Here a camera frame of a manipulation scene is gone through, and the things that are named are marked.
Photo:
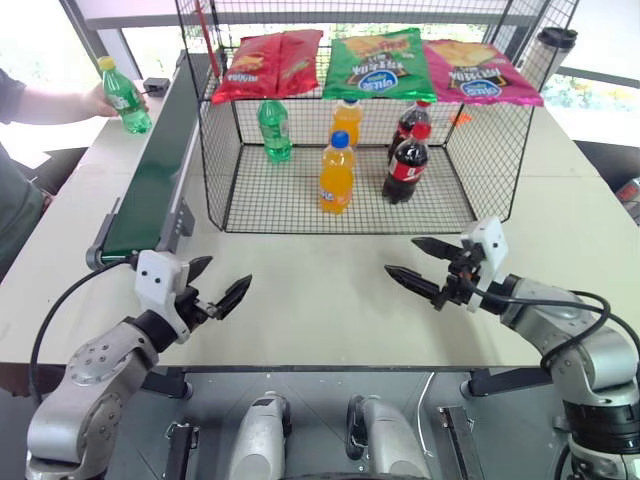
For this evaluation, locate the cola bottle red cap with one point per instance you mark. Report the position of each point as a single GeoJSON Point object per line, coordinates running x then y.
{"type": "Point", "coordinates": [406, 167]}
{"type": "Point", "coordinates": [415, 117]}

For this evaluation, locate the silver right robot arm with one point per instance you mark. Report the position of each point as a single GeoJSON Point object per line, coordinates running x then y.
{"type": "Point", "coordinates": [565, 320]}

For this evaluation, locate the person's bare hand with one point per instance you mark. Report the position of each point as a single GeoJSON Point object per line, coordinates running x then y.
{"type": "Point", "coordinates": [95, 102]}

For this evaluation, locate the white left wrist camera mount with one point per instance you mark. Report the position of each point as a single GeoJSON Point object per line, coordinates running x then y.
{"type": "Point", "coordinates": [156, 280]}

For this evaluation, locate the green soda bottle yellow cap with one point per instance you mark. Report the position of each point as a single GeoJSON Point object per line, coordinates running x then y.
{"type": "Point", "coordinates": [127, 107]}

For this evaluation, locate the orange soda bottle blue cap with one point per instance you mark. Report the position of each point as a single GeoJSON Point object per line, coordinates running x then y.
{"type": "Point", "coordinates": [346, 120]}
{"type": "Point", "coordinates": [337, 175]}

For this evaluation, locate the black table leg bracket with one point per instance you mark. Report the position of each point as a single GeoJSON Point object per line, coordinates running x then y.
{"type": "Point", "coordinates": [505, 384]}
{"type": "Point", "coordinates": [167, 384]}

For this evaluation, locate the silver robot leg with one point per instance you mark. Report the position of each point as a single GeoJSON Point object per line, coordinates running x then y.
{"type": "Point", "coordinates": [260, 440]}
{"type": "Point", "coordinates": [387, 440]}

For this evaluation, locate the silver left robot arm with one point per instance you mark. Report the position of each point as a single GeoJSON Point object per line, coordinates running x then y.
{"type": "Point", "coordinates": [95, 380]}

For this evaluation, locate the black metal frame bar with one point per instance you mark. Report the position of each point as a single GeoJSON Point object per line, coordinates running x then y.
{"type": "Point", "coordinates": [460, 445]}
{"type": "Point", "coordinates": [180, 450]}

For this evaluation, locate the green conveyor belt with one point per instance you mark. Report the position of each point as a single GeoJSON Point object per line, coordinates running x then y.
{"type": "Point", "coordinates": [150, 175]}

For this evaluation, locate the silver robot right leg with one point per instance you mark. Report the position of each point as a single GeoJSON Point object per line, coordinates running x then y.
{"type": "Point", "coordinates": [387, 440]}

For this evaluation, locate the red and black device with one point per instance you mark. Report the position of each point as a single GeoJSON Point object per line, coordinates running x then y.
{"type": "Point", "coordinates": [629, 197]}

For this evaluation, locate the small orange object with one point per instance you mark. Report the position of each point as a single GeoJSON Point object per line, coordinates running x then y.
{"type": "Point", "coordinates": [461, 118]}

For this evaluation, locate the red chips bag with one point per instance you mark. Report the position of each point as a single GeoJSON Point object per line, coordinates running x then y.
{"type": "Point", "coordinates": [265, 62]}

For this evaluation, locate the silver robot left leg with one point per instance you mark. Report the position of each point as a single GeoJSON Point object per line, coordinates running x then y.
{"type": "Point", "coordinates": [260, 440]}

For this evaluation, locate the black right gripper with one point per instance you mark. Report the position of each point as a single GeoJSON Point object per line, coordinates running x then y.
{"type": "Point", "coordinates": [460, 280]}

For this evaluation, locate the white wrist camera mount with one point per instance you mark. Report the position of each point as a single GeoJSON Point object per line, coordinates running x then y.
{"type": "Point", "coordinates": [156, 280]}
{"type": "Point", "coordinates": [492, 242]}

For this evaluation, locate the ribbed cup with dark lid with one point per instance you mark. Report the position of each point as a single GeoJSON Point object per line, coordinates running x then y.
{"type": "Point", "coordinates": [547, 57]}

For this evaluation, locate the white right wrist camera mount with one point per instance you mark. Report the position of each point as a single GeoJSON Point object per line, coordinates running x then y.
{"type": "Point", "coordinates": [492, 242]}

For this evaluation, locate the pink chips bag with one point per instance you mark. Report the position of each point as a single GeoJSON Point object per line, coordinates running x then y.
{"type": "Point", "coordinates": [480, 75]}

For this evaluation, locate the green chips bag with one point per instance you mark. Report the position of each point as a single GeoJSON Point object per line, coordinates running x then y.
{"type": "Point", "coordinates": [377, 65]}

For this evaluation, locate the black power adapter box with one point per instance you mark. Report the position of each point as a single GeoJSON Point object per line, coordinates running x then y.
{"type": "Point", "coordinates": [156, 86]}

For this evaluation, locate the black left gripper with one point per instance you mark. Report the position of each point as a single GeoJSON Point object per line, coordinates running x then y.
{"type": "Point", "coordinates": [192, 307]}

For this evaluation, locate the person's forearm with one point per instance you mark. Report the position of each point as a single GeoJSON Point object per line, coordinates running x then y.
{"type": "Point", "coordinates": [40, 105]}

